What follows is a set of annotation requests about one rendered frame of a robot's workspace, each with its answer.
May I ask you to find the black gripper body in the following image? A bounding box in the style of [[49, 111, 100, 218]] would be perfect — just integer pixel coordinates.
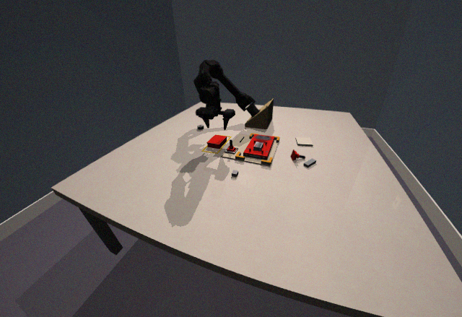
[[195, 98, 235, 118]]

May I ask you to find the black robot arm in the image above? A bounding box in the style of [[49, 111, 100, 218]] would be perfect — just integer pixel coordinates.
[[193, 60, 261, 120]]

